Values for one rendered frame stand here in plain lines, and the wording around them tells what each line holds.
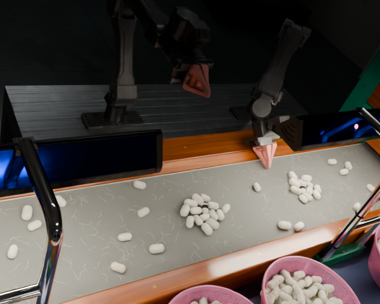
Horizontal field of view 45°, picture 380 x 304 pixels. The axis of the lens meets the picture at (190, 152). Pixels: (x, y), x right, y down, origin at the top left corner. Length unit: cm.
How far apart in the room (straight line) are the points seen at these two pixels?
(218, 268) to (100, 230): 29
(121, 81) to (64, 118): 22
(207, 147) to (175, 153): 12
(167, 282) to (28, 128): 66
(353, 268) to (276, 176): 35
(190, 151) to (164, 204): 23
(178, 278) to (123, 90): 63
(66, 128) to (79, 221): 43
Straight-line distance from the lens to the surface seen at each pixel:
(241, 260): 116
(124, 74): 143
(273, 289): 119
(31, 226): 109
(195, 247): 117
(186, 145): 139
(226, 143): 147
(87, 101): 160
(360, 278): 147
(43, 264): 69
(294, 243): 128
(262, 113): 139
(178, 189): 128
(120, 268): 105
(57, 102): 157
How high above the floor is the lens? 160
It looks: 38 degrees down
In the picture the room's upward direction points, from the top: 23 degrees clockwise
